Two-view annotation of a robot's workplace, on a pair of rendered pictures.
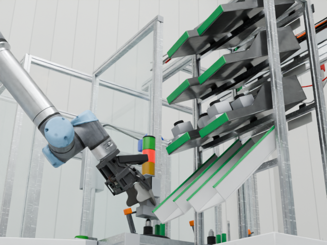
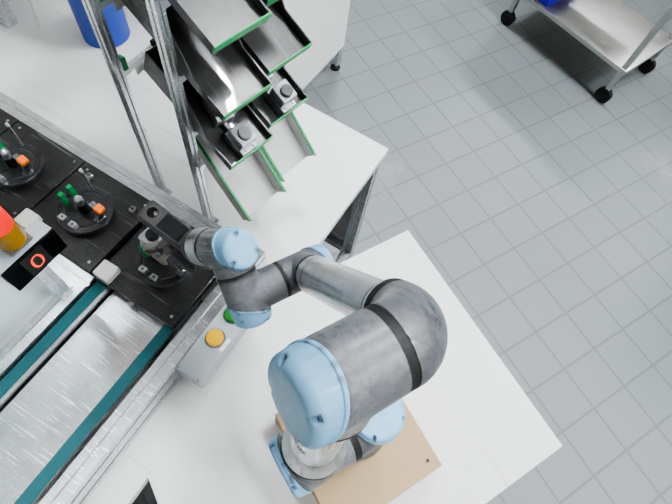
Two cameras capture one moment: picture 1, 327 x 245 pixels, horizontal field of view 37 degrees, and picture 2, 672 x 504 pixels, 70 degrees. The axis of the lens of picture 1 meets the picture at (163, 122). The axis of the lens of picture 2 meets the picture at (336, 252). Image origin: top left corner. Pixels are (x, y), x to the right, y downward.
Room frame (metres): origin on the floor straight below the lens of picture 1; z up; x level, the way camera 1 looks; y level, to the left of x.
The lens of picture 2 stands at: (1.43, 0.65, 2.09)
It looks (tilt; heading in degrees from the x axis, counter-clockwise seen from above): 62 degrees down; 235
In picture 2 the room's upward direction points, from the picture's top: 13 degrees clockwise
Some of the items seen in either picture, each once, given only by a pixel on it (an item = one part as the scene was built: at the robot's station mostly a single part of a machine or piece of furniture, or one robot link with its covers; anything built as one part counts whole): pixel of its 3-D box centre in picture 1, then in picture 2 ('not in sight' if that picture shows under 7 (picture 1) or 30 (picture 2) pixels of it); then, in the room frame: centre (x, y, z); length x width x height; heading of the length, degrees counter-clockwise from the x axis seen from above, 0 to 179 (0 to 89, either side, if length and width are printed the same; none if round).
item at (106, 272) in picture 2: not in sight; (107, 273); (1.64, 0.02, 0.97); 0.05 x 0.05 x 0.04; 35
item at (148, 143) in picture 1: (149, 145); not in sight; (1.72, 0.05, 1.38); 0.05 x 0.05 x 0.05
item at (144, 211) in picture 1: (151, 206); (152, 239); (1.51, 0.04, 1.09); 0.08 x 0.04 x 0.07; 125
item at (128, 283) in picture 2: not in sight; (167, 265); (1.50, 0.04, 0.96); 0.24 x 0.24 x 0.02; 35
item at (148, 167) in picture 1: (148, 169); (5, 233); (1.72, 0.05, 1.28); 0.05 x 0.05 x 0.05
